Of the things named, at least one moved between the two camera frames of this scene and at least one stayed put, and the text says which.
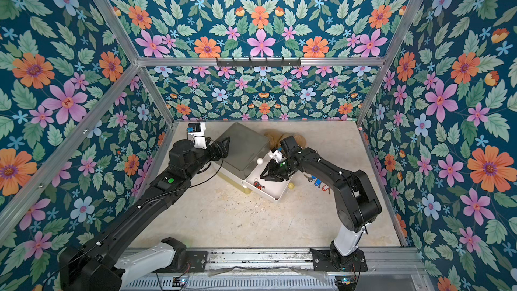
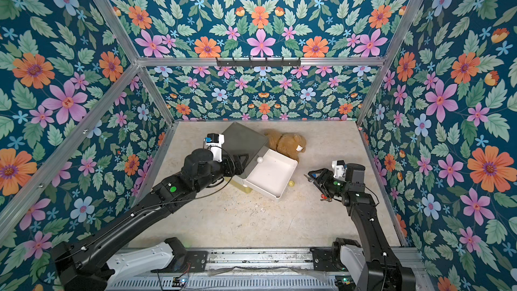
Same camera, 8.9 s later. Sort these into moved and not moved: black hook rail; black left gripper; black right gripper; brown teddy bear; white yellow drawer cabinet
Moved: black right gripper; black left gripper
Not moved: white yellow drawer cabinet; brown teddy bear; black hook rail
